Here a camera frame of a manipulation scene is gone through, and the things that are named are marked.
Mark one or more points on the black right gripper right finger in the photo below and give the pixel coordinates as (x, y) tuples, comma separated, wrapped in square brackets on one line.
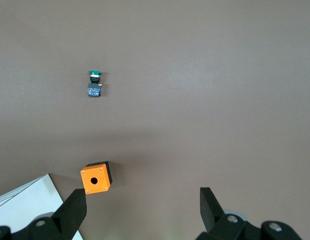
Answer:
[(212, 215)]

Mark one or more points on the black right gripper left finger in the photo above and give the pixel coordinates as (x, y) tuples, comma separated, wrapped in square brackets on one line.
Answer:
[(69, 215)]

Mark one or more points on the white drawer cabinet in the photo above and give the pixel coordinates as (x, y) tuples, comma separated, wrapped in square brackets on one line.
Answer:
[(24, 200)]

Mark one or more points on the green mushroom push button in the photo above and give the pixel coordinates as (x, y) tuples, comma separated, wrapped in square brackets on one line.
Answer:
[(94, 90)]

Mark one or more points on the orange button enclosure box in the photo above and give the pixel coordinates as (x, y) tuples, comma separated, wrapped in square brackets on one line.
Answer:
[(101, 175)]

